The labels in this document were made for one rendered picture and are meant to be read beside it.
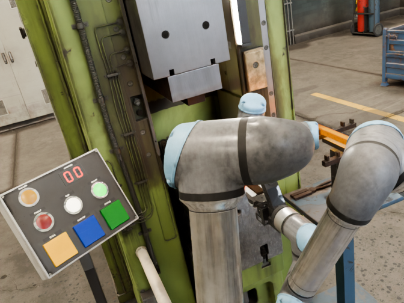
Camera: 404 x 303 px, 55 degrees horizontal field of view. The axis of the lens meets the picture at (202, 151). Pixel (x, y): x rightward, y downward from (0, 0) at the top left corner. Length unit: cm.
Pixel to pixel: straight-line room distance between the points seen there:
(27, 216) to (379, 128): 97
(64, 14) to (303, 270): 109
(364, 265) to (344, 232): 166
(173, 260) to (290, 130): 131
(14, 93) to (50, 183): 546
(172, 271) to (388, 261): 129
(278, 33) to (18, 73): 534
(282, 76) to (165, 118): 60
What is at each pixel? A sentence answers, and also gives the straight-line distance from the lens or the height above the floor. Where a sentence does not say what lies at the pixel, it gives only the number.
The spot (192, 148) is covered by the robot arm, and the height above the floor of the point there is 141.
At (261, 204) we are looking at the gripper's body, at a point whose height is 101.
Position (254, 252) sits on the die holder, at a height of 54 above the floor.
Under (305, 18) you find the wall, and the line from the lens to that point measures 909.
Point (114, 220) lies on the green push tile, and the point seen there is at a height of 100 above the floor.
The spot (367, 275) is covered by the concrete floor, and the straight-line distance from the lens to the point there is 246.
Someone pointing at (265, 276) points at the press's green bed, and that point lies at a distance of 189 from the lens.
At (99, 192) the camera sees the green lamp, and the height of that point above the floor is 109.
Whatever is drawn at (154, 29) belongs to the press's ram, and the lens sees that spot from 137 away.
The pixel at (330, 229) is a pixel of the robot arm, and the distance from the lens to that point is 87.
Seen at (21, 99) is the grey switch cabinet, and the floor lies 43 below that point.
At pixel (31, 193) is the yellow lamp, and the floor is 117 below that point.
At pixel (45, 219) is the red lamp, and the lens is 126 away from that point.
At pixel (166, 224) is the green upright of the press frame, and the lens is 176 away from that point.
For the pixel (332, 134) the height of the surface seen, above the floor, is 100.
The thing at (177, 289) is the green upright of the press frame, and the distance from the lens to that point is 198.
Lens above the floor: 166
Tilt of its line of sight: 24 degrees down
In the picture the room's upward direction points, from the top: 11 degrees counter-clockwise
